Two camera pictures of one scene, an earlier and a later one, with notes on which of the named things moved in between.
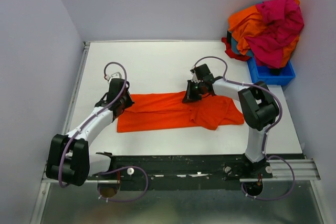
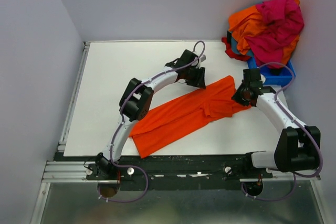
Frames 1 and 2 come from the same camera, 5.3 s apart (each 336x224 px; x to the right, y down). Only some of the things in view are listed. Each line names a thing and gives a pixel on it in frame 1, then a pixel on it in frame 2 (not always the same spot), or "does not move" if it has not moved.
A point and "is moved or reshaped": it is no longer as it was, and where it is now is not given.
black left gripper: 130,102 to 198,81
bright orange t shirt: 167,111 is moved or reshaped
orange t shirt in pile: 248,22 does not move
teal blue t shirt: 234,47 does not move
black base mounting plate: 181,172 does not move
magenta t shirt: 284,21 does not move
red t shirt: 232,54 does not move
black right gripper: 189,96 to 236,96
